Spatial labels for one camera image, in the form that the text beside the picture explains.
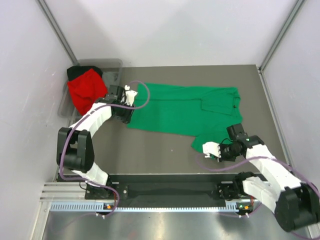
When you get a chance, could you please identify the aluminium frame post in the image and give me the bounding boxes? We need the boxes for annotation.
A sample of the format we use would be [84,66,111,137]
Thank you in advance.
[36,0,79,65]
[257,0,306,73]

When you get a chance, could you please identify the green t-shirt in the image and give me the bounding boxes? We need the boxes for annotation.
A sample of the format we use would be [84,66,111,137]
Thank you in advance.
[127,83,243,153]

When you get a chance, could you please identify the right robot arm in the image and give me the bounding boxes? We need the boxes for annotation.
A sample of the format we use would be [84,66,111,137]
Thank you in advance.
[218,123,320,232]

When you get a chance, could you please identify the slotted grey cable duct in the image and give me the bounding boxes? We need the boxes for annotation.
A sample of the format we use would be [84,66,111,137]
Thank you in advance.
[50,201,253,213]

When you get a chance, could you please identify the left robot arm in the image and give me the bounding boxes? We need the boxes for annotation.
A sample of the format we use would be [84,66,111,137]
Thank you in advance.
[56,85,138,199]

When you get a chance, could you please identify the grey plastic bin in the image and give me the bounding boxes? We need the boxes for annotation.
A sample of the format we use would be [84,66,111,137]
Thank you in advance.
[57,58,123,120]

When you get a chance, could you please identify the left aluminium frame post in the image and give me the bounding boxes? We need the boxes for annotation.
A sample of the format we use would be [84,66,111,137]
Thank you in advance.
[36,0,79,65]

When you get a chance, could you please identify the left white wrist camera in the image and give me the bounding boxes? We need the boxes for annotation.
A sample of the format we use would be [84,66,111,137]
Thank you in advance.
[121,85,138,107]

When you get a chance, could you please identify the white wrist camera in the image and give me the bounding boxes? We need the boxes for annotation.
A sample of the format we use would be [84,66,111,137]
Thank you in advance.
[202,141,221,159]
[121,85,138,107]

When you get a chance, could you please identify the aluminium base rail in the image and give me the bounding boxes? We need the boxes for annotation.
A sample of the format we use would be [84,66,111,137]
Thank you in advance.
[40,181,87,202]

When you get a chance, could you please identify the black t-shirt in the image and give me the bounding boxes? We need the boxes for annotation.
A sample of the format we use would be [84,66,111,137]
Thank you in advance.
[66,65,103,82]

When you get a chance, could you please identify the right aluminium frame post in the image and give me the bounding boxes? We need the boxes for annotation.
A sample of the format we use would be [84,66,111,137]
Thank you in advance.
[257,0,306,73]

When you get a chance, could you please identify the red t-shirt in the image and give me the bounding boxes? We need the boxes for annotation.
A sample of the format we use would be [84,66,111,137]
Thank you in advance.
[67,68,108,116]

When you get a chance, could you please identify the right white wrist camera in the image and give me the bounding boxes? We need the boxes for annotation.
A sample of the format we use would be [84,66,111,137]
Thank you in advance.
[202,141,221,159]

